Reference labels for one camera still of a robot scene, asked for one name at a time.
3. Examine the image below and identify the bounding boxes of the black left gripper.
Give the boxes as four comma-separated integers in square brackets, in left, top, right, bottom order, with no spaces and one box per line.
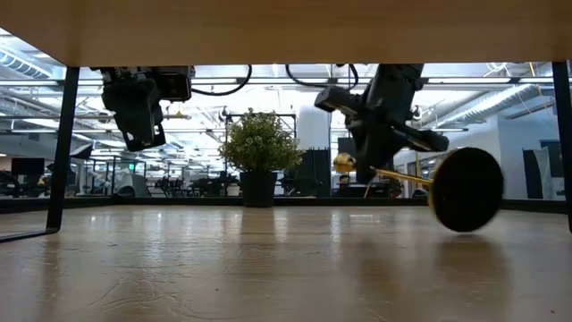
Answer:
[91,65,167,153]

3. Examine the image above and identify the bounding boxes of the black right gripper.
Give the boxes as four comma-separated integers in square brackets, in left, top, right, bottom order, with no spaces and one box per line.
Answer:
[314,85,450,184]

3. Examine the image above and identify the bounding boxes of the very long gold candlestick holder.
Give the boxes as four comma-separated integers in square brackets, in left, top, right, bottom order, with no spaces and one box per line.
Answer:
[332,147,505,233]

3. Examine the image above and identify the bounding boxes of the person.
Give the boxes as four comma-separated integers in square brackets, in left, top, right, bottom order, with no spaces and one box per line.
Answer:
[338,174,358,199]

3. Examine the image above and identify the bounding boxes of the black cabinet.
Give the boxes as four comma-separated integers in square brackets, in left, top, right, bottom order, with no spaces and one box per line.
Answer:
[298,149,332,199]

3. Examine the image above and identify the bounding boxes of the green potted plant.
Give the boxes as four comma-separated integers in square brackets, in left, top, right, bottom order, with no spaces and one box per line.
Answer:
[218,106,304,208]

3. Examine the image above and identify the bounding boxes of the small black monitor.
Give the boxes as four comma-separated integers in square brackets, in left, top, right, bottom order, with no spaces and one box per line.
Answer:
[11,157,46,176]

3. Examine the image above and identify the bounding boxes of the wooden shelf riser black legs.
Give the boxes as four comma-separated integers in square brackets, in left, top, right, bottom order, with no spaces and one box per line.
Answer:
[0,0,572,244]

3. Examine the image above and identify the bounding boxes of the dark standing panel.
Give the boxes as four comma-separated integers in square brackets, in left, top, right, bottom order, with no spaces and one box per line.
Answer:
[522,147,555,200]

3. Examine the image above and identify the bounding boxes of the thick yellow cable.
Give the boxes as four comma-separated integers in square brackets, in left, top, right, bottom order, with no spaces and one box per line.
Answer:
[413,150,424,191]

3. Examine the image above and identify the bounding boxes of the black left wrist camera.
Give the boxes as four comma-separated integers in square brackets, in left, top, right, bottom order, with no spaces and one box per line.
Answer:
[156,65,197,102]

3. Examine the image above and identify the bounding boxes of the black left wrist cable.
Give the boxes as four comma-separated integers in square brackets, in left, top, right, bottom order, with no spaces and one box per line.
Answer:
[190,64,254,97]

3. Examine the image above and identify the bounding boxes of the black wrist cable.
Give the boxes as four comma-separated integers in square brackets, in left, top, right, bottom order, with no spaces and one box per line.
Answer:
[285,64,360,89]
[190,64,254,97]

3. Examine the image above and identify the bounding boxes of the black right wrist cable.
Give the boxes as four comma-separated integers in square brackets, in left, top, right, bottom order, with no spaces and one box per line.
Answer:
[285,64,360,89]

